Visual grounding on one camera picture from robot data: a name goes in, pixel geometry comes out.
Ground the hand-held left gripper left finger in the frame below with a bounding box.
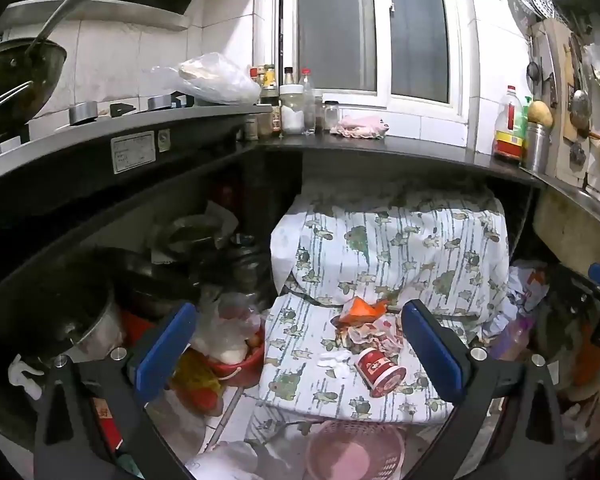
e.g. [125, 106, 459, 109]
[32, 302, 198, 480]

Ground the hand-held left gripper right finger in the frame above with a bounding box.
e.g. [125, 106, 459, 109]
[401, 299, 567, 480]

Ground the red paper cup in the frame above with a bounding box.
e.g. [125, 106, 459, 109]
[354, 346, 407, 398]

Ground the red white wrapper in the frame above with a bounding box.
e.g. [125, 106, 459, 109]
[334, 321, 406, 357]

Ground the orange paper wrapper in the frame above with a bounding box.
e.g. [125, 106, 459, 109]
[337, 296, 391, 328]

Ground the white tissue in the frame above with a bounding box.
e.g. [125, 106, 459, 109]
[317, 350, 354, 379]

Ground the pink plastic basket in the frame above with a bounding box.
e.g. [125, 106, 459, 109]
[305, 420, 406, 480]

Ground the yellow plastic bag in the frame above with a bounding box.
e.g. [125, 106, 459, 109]
[172, 350, 226, 413]

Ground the steel sink basin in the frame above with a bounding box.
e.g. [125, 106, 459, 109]
[532, 180, 600, 273]

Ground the clear plastic bag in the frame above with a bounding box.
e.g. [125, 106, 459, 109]
[190, 292, 263, 366]

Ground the dark frying pan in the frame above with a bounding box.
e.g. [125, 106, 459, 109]
[112, 250, 206, 318]

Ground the white orange plastic bag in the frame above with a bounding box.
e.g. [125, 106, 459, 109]
[482, 260, 551, 341]

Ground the red plastic bucket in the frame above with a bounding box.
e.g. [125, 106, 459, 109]
[200, 320, 266, 389]

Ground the pink plastic bottle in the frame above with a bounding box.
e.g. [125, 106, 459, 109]
[490, 315, 536, 361]

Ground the red box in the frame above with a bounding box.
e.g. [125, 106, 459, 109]
[92, 397, 126, 461]

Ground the printed cat pattern cloth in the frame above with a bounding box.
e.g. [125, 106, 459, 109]
[269, 180, 511, 423]

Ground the large steel pot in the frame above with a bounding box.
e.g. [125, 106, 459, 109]
[0, 247, 126, 366]

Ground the dark glass jar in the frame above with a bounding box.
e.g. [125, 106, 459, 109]
[230, 235, 273, 306]

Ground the bowl on paper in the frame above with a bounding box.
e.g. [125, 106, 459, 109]
[150, 202, 238, 263]

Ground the white plastic hook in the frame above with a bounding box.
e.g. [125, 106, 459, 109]
[7, 355, 46, 401]

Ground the steel canister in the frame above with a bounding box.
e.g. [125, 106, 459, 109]
[522, 121, 552, 173]

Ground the wooden cutting board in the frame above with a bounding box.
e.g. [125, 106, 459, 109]
[530, 17, 593, 186]

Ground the steel ladle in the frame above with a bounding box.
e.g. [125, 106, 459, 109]
[569, 35, 594, 136]

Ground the cooking oil bottle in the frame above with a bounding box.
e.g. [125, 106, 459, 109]
[491, 85, 528, 165]

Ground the green bottle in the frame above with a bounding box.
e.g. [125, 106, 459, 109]
[517, 96, 534, 141]

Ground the white stove label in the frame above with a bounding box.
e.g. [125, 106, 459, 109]
[111, 131, 156, 175]

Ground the small hanging strainer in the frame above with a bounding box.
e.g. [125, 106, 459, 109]
[526, 35, 543, 84]

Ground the steel gas stove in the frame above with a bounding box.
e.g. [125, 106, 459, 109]
[0, 92, 273, 193]

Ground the pink cloth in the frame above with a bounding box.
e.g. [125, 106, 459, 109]
[330, 114, 390, 139]

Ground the grey stove knob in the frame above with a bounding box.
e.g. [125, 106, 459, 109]
[69, 101, 99, 126]
[147, 94, 181, 111]

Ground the large jar of white powder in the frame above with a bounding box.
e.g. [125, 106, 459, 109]
[279, 85, 307, 136]

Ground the clear bag with flatbread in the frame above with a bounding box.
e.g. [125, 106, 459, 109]
[150, 52, 262, 106]

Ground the clear bottle with red cap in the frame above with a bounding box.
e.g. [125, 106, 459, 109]
[301, 67, 317, 135]

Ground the yellow label sauce bottle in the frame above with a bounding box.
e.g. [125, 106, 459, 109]
[260, 64, 279, 106]

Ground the white framed window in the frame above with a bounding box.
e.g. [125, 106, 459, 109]
[280, 0, 473, 111]

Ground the steel utensil handle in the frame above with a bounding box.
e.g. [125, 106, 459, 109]
[0, 82, 33, 128]

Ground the dark wok with steel handle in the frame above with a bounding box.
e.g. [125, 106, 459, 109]
[0, 0, 153, 136]

